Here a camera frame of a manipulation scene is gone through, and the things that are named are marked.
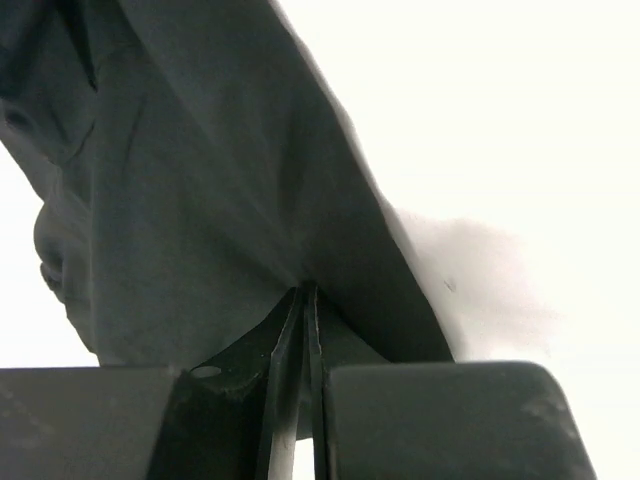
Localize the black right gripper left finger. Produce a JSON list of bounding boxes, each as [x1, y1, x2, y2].
[[1, 289, 303, 479]]

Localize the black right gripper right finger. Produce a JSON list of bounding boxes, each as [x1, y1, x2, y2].
[[305, 285, 595, 479]]

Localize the black trousers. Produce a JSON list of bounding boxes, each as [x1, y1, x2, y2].
[[1, 1, 451, 367]]

